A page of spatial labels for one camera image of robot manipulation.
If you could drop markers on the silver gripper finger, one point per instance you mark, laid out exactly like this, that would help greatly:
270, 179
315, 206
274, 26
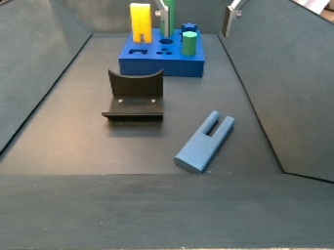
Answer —
162, 13
232, 13

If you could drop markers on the light blue square-circle object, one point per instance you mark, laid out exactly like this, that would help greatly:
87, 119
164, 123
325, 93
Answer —
202, 145

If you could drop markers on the black curved fixture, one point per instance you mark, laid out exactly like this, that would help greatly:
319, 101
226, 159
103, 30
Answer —
137, 97

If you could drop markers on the green hexagonal peg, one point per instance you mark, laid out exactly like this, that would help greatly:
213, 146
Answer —
170, 3

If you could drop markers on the yellow slotted block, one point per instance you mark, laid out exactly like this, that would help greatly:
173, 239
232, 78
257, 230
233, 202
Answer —
141, 18

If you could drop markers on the dark blue star peg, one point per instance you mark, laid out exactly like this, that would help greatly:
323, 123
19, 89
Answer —
189, 27

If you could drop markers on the green cylinder peg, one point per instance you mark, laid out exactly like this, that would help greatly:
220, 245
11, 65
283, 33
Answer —
189, 43

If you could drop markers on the blue foam peg base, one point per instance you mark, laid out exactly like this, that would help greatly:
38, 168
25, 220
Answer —
146, 58

